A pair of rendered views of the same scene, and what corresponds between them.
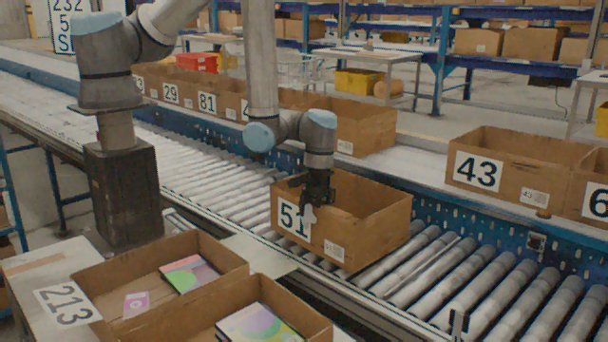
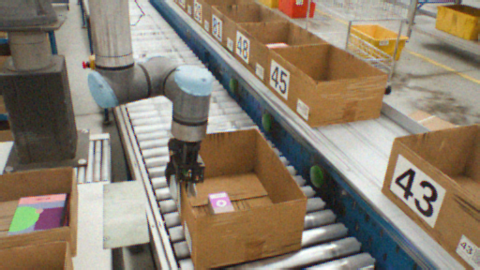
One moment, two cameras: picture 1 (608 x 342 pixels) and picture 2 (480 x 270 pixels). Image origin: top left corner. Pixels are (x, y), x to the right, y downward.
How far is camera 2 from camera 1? 0.76 m
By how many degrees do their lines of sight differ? 23
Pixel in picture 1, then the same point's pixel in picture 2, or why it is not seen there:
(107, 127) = (12, 45)
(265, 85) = (102, 28)
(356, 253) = (201, 250)
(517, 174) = (459, 214)
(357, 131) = (314, 95)
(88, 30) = not seen: outside the picture
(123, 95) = (20, 15)
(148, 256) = (15, 183)
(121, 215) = (22, 134)
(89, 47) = not seen: outside the picture
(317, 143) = (178, 110)
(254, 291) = (60, 258)
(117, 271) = not seen: outside the picture
